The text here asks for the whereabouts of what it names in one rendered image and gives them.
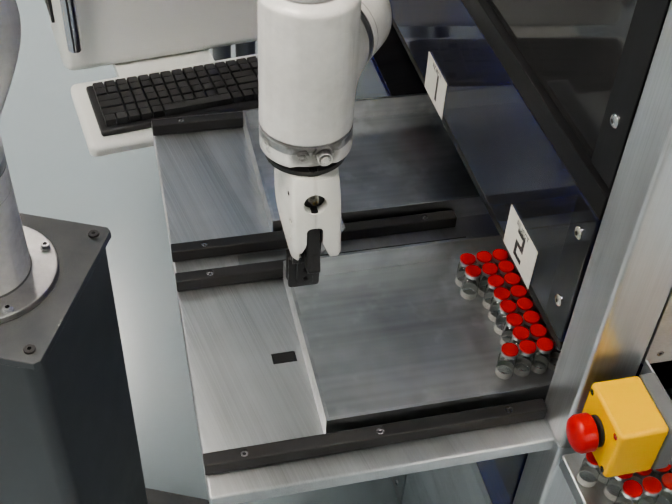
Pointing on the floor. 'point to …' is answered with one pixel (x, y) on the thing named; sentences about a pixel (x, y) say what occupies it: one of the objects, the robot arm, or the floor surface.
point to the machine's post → (616, 279)
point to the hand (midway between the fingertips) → (302, 266)
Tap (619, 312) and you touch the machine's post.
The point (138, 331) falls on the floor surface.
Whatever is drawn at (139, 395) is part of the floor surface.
